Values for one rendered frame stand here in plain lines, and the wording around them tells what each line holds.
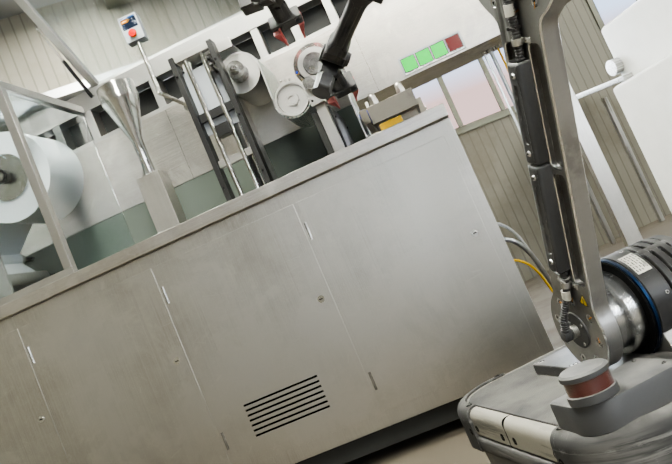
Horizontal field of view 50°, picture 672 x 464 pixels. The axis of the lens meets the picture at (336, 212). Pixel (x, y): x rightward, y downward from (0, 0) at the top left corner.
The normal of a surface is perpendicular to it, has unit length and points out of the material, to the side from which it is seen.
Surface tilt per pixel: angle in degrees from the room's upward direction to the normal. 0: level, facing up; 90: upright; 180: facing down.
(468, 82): 90
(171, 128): 90
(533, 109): 115
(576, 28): 90
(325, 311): 90
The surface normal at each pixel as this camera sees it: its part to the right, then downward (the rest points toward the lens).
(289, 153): -0.16, -0.02
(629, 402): 0.18, -0.17
